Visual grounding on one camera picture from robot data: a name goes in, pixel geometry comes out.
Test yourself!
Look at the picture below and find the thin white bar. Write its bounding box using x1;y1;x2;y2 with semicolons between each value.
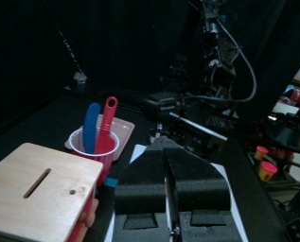
168;112;229;142

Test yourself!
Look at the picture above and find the small teal object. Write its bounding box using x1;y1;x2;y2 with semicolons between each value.
104;177;119;189

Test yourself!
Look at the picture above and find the yellow can with red lid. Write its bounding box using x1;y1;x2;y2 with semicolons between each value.
253;146;269;161
258;161;279;182

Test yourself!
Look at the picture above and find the black box with square face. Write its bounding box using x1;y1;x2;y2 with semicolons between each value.
283;216;300;242

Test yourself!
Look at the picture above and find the red cylinder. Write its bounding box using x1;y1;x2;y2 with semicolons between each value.
287;89;300;106

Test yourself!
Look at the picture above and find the thin diagonal frame rod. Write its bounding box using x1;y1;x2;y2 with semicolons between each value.
56;29;83;75

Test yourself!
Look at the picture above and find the red plastic cup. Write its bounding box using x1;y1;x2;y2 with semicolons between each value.
67;127;120;187

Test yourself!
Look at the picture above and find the red toy spatula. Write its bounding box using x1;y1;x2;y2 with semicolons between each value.
93;95;119;155

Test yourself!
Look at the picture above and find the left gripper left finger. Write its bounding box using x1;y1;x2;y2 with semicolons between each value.
111;136;171;242

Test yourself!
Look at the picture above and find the wooden box with slot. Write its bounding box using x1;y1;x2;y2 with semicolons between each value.
0;142;104;242

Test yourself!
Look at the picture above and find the grey frame clamp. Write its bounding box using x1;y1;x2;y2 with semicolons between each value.
72;71;88;85

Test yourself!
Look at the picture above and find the grey cable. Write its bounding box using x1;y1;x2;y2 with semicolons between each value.
180;18;258;104

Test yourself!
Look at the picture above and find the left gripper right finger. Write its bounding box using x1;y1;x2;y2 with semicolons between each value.
163;138;243;242

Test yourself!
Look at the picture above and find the white cutting board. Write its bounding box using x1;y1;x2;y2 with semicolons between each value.
103;144;250;242

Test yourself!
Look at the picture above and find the blue toy knife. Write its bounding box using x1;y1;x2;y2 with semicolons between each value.
80;102;101;155

